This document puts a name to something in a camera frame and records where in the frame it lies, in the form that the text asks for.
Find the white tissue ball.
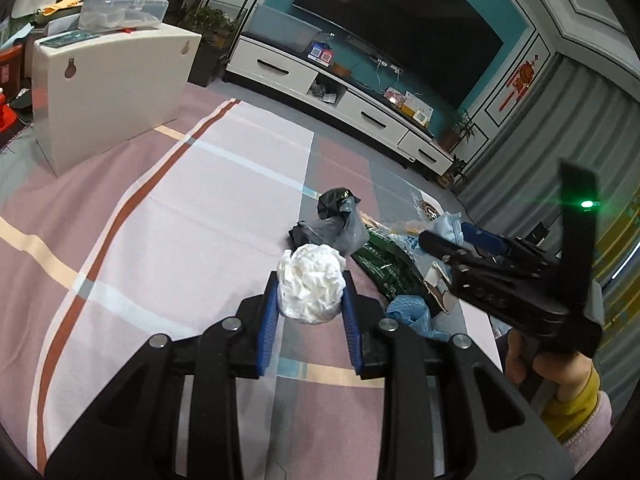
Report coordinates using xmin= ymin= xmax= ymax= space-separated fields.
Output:
xmin=277 ymin=244 xmax=346 ymax=325

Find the green foil snack bag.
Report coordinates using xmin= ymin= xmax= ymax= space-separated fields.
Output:
xmin=352 ymin=228 xmax=442 ymax=315

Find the blue cloth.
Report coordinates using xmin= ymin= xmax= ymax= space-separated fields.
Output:
xmin=386 ymin=295 xmax=450 ymax=341

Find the grey black plastic bag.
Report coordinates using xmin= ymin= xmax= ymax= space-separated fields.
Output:
xmin=288 ymin=188 xmax=369 ymax=258

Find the person's right hand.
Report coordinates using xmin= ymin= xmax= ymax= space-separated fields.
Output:
xmin=506 ymin=330 xmax=593 ymax=402

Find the grey curtain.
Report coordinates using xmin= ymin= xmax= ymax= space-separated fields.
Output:
xmin=458 ymin=56 xmax=639 ymax=415

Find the white TV cabinet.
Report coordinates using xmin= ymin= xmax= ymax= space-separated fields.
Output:
xmin=224 ymin=35 xmax=454 ymax=176

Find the red chinese knot decoration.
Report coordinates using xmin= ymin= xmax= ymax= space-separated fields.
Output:
xmin=498 ymin=54 xmax=539 ymax=112

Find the white folding step stool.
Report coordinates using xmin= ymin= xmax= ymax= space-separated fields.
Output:
xmin=32 ymin=24 xmax=201 ymax=176

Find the potted plant by cabinet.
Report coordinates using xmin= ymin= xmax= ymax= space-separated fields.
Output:
xmin=181 ymin=6 xmax=236 ymax=87

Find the large black television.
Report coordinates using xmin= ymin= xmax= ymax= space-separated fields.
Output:
xmin=294 ymin=0 xmax=503 ymax=107

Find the clear plastic storage box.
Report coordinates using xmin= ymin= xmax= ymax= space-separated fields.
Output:
xmin=78 ymin=0 xmax=169 ymax=34

